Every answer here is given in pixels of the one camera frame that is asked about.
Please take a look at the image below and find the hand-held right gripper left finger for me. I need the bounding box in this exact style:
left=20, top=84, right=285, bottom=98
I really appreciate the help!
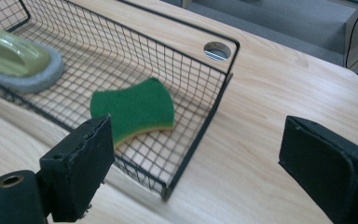
left=38, top=114, right=117, bottom=224

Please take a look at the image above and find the black wire mesh basket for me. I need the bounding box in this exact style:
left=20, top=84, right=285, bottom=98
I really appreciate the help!
left=0, top=0, right=241, bottom=202

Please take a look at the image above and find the green oval dish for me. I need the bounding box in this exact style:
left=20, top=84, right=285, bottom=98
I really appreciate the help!
left=0, top=25, right=66, bottom=94

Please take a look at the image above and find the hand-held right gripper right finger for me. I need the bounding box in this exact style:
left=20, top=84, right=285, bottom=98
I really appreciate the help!
left=277, top=115, right=358, bottom=224

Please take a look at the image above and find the green and yellow sponge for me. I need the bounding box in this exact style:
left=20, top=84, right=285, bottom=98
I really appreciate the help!
left=89, top=77, right=176, bottom=151

